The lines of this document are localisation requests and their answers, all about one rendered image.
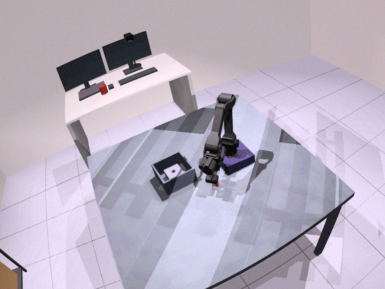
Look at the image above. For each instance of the white square plate with hole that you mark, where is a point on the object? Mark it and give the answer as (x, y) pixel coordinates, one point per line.
(173, 171)

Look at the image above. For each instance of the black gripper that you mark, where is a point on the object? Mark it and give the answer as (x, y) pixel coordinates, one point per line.
(213, 179)

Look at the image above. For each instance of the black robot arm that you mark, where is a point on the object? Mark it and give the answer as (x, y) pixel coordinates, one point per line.
(214, 142)

